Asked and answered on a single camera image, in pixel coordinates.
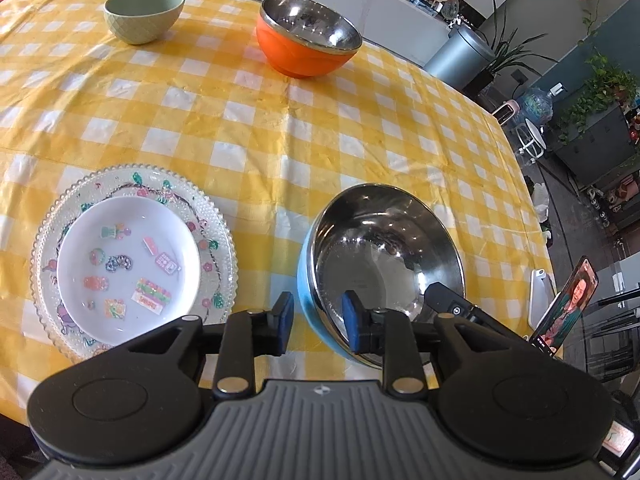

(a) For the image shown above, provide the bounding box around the grey trash can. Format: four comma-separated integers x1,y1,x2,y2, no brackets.
424,25,496,95

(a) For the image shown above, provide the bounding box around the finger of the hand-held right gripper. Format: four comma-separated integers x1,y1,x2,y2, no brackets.
424,281,532,345

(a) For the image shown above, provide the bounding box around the blue water jug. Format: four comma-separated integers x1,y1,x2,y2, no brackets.
520,87,553,123

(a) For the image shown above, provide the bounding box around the white phone stand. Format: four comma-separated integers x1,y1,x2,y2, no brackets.
527,269,556,336

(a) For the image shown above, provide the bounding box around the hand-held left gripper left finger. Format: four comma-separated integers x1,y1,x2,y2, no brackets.
120,291,296,401

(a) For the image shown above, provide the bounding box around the smartphone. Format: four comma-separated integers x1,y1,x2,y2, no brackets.
530,256,598,356

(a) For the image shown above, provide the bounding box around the small white sticker plate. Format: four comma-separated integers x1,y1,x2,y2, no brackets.
56,196,203,347

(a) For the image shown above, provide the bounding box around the blue steel-lined bowl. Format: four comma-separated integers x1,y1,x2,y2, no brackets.
297,183,466,368

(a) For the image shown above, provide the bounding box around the pink and white small heater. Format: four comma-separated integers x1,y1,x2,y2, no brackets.
492,101,521,126

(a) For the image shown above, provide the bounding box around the leafy trailing plant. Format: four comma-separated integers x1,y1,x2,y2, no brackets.
555,50,638,146

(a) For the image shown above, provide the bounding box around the yellow checked tablecloth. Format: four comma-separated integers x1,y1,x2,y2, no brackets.
0,0,556,426

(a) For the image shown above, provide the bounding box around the grey cabinet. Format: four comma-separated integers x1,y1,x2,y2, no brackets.
550,105,640,191

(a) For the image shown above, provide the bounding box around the white round stand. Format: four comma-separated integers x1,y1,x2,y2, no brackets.
512,120,548,158

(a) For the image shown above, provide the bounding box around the orange steel-lined bowl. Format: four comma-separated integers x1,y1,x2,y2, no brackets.
256,0,363,79

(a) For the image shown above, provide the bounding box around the green ceramic bowl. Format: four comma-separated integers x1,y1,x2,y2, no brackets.
104,0,186,46

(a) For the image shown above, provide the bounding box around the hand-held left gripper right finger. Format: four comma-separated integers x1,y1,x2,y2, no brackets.
341,290,506,396

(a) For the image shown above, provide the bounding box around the tall potted plant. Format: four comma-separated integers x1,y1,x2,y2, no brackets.
462,0,556,101

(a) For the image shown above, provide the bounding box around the clear glass plate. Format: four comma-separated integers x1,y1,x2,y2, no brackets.
31,162,237,363

